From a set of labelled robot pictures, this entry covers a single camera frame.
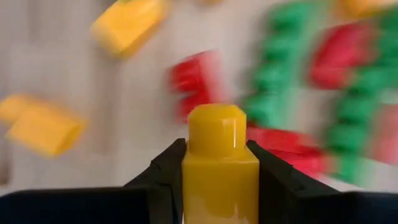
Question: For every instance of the small yellow one-stud block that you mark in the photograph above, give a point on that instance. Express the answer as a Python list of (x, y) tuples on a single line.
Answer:
[(217, 171)]

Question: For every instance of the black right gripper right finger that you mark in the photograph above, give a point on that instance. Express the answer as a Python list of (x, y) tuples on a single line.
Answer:
[(280, 193)]

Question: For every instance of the green toy building block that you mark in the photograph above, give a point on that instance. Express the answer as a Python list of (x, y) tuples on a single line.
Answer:
[(351, 130)]

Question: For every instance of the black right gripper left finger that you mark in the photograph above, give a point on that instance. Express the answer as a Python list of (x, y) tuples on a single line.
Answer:
[(161, 193)]

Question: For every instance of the long green building block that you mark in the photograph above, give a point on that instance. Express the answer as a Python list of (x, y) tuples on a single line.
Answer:
[(273, 77)]

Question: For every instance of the yellow toy building block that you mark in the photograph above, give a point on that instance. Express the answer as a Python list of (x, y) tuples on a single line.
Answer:
[(360, 7), (127, 28), (43, 130)]

